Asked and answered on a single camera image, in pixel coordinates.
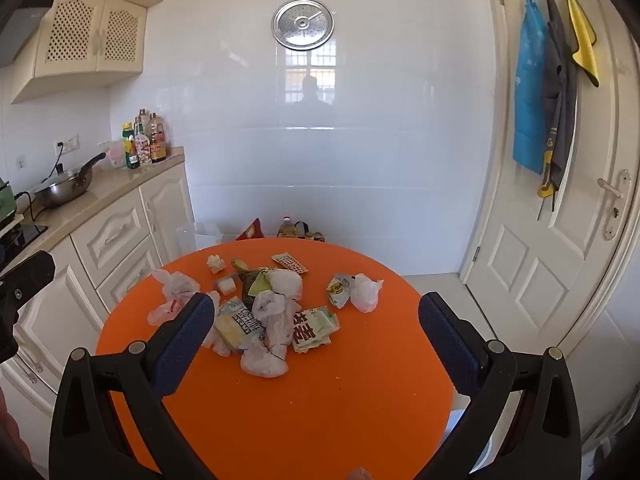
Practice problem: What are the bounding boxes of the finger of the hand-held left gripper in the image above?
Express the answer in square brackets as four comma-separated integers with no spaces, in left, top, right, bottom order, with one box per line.
[0,250,56,361]

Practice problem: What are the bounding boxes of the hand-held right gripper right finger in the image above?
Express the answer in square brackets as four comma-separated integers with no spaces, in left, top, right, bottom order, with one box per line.
[418,291,583,480]

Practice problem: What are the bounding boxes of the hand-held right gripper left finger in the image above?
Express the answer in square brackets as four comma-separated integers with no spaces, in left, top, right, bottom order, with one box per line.
[48,291,217,480]

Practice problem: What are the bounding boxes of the white yellow snack packet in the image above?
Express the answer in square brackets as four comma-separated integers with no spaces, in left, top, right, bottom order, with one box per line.
[327,272,355,309]

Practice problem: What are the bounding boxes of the black cooktop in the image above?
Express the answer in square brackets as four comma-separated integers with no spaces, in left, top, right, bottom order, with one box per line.
[0,222,50,261]

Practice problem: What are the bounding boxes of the yellow green food packet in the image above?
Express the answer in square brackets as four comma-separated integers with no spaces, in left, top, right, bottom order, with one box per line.
[214,296,266,356]

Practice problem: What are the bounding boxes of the white plastic bag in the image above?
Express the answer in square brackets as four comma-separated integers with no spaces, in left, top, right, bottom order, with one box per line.
[147,269,221,327]
[350,273,384,314]
[240,337,290,379]
[251,290,296,361]
[267,269,304,302]

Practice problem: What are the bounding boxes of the green kettle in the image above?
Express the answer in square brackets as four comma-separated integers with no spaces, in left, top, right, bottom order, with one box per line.
[0,177,18,226]

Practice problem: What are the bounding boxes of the dark plastic bag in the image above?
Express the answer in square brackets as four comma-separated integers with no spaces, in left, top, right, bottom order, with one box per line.
[241,271,273,311]

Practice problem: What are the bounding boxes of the steel wok pan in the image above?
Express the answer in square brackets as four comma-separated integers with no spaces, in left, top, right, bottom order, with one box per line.
[32,152,107,209]

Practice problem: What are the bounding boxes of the cream base cabinets with counter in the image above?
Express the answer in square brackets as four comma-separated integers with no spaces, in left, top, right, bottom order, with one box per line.
[0,146,196,396]

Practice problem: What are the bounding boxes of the clear plastic container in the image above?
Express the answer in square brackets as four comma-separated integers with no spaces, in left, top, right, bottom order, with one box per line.
[175,221,223,256]

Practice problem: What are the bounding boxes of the green white red-print packet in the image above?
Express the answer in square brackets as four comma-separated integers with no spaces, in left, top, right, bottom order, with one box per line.
[291,306,341,355]

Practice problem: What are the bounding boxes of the red bag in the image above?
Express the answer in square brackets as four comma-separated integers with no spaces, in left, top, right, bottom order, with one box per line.
[236,218,265,242]

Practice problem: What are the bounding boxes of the red patterned packet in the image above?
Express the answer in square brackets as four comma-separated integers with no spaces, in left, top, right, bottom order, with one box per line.
[271,253,309,275]

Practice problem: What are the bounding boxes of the white panel door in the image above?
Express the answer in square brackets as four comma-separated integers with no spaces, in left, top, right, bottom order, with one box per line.
[459,0,638,356]

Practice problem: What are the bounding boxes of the orange round table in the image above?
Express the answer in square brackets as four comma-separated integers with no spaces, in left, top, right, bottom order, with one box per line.
[95,238,455,480]

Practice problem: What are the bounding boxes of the pink plastic jug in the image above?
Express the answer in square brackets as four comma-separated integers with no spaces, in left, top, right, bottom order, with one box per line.
[104,140,127,169]

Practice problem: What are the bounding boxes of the cardboard box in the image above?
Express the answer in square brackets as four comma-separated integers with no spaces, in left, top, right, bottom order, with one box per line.
[295,221,327,242]

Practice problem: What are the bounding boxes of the cluster of condiment bottles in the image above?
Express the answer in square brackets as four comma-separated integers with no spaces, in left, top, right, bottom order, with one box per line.
[122,107,168,170]

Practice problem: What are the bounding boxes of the range hood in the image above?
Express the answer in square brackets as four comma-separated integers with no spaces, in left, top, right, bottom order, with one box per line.
[0,0,57,68]

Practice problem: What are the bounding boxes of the grey hanging apron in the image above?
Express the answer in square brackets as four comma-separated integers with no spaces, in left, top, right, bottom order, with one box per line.
[537,0,581,221]

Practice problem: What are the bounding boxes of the blue apron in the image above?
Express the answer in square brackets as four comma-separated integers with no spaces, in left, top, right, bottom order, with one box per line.
[512,0,551,176]

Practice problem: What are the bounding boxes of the yellow cloth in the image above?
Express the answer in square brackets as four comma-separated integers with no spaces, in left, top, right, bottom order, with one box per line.
[565,0,600,88]

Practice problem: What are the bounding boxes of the round metal lid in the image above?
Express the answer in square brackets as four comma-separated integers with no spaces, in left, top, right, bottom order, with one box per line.
[271,0,335,51]

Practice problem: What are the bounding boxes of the cream door handle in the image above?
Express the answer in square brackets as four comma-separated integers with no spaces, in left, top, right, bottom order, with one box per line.
[597,169,633,241]

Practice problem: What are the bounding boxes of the cream lattice wall cabinet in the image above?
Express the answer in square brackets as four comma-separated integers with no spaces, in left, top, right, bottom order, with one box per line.
[11,0,149,105]

